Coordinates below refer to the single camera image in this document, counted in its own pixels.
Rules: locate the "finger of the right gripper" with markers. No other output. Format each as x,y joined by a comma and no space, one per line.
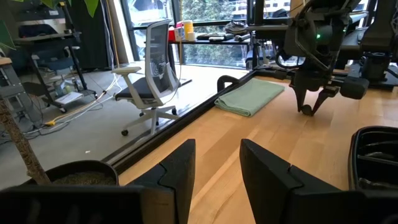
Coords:
300,96
323,97

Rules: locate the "black two-compartment food container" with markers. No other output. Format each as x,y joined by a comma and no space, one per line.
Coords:
373,133

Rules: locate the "black panel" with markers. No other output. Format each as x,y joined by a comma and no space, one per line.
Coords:
90,40

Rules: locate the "green folded cloth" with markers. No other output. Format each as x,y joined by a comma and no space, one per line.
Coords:
248,96

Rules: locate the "black aluminium table frame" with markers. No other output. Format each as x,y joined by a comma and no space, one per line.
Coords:
174,129

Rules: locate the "white office chair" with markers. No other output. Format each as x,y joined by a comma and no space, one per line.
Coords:
136,90

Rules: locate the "small white paper cup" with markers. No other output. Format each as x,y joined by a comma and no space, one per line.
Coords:
192,36

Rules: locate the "green plant in black pot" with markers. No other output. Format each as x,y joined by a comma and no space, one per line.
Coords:
18,140

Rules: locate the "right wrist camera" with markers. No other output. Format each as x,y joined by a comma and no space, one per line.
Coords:
354,87

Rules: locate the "black window shelf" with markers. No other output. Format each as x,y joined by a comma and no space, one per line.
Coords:
217,42

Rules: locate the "yellow bottle on desk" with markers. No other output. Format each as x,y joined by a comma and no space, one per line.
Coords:
188,28

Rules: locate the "blue box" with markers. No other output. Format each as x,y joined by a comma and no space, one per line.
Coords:
179,34

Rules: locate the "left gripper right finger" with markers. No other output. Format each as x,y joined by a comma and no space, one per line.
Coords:
267,186

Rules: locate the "black table clamp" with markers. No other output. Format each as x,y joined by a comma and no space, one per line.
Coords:
222,79

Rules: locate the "black equipment cart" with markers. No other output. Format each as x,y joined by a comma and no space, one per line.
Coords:
46,37

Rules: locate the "grey crumpled bag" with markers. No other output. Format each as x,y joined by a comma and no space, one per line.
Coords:
236,27

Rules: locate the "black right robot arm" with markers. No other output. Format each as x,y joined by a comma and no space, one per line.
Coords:
379,31

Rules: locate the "dark round berry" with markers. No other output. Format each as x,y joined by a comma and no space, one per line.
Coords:
306,110

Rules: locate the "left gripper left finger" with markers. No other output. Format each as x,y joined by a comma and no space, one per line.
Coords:
177,174

